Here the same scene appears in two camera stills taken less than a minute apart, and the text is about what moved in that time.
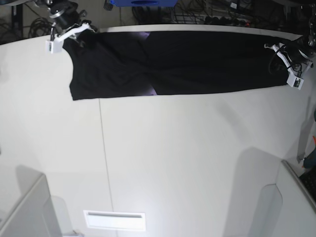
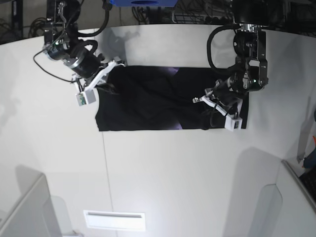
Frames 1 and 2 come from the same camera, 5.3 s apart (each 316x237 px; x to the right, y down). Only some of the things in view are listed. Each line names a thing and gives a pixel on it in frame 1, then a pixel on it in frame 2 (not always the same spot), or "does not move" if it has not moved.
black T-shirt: x=115 y=64 -> x=155 y=98
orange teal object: x=309 y=161 does not move
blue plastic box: x=143 y=3 does not move
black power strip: x=226 y=21 does not move
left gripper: x=65 y=14 -> x=84 y=63
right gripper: x=302 y=44 -> x=227 y=92
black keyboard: x=309 y=179 does not move
